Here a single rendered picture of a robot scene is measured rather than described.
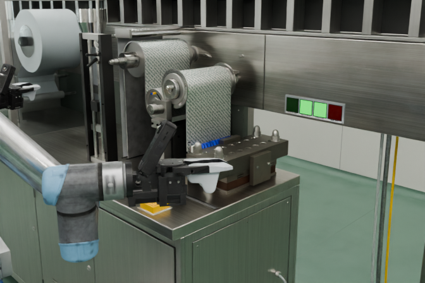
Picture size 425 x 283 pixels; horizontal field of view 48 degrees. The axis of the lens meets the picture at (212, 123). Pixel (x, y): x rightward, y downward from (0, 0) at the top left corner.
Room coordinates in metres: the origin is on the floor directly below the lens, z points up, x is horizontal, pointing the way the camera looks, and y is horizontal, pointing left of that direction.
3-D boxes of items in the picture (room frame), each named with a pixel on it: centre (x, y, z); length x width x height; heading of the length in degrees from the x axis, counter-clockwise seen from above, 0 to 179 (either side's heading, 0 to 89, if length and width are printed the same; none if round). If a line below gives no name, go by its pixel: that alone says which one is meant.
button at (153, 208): (1.44, 0.19, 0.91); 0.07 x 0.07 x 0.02; 45
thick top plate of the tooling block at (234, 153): (1.71, -0.10, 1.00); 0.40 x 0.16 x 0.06; 135
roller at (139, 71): (1.99, 0.22, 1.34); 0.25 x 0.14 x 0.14; 135
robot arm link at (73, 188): (0.86, 0.27, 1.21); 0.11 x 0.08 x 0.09; 102
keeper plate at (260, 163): (1.65, -0.18, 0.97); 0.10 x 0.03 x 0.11; 135
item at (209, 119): (1.76, 0.01, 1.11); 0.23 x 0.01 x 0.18; 135
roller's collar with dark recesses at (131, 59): (1.88, 0.33, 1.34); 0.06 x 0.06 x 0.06; 45
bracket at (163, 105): (1.71, 0.19, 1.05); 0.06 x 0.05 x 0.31; 135
